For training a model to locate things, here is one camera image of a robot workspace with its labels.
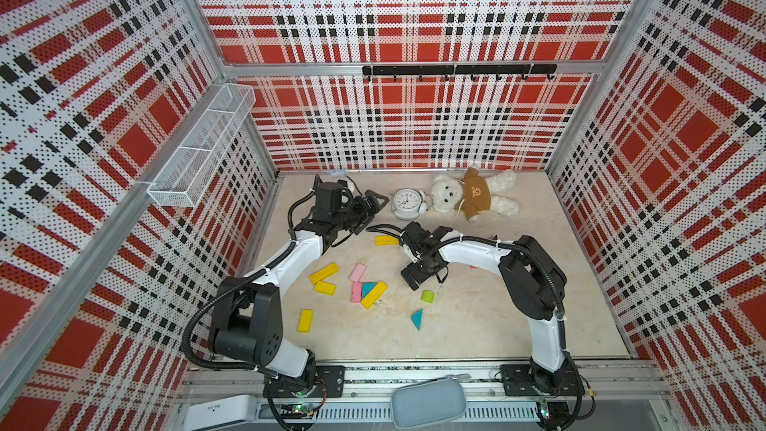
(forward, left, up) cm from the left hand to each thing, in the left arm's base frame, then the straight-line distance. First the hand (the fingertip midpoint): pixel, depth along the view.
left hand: (386, 206), depth 85 cm
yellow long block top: (-1, +1, -18) cm, 18 cm away
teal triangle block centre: (-17, +6, -18) cm, 26 cm away
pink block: (-12, +10, -19) cm, 25 cm away
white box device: (-48, +36, -11) cm, 61 cm away
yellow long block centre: (-19, +4, -18) cm, 27 cm away
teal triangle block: (-25, -9, -19) cm, 33 cm away
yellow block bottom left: (-26, +23, -19) cm, 40 cm away
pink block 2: (-18, +9, -19) cm, 28 cm away
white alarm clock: (+14, -7, -16) cm, 23 cm away
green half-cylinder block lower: (-19, -12, -19) cm, 30 cm away
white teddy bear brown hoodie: (+15, -30, -13) cm, 36 cm away
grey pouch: (-46, -11, -16) cm, 50 cm away
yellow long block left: (-12, +20, -19) cm, 30 cm away
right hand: (-12, -12, -19) cm, 26 cm away
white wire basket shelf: (+12, +62, +3) cm, 63 cm away
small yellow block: (-17, +19, -20) cm, 32 cm away
